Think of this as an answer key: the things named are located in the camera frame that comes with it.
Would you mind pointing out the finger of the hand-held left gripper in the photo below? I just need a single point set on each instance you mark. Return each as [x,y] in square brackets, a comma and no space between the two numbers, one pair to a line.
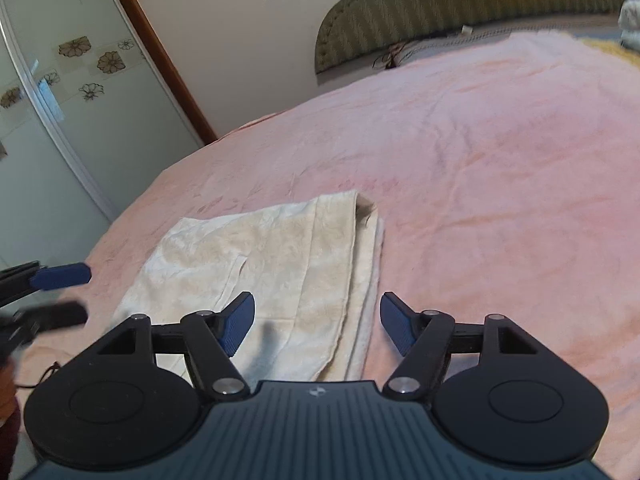
[62,276]
[60,315]

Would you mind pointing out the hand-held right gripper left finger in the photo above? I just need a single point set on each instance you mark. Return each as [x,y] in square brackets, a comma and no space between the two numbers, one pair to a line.
[239,320]

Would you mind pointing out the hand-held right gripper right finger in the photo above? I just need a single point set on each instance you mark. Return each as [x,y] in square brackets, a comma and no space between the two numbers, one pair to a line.
[396,322]

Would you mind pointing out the cream towel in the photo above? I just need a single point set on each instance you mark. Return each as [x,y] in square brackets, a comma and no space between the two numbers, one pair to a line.
[260,260]

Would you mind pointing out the frosted floral sliding door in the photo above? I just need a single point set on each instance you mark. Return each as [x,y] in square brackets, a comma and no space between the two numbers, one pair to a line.
[75,110]

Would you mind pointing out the pink blanket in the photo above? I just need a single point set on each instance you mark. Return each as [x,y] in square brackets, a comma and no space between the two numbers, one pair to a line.
[475,160]

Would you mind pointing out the olive striped headboard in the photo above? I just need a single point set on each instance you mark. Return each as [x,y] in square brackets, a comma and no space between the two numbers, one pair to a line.
[450,0]

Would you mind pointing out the white crumpled cloth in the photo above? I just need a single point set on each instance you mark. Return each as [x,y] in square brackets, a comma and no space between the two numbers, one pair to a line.
[631,22]

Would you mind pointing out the brown wooden door frame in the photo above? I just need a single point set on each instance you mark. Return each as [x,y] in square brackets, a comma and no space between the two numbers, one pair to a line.
[165,60]

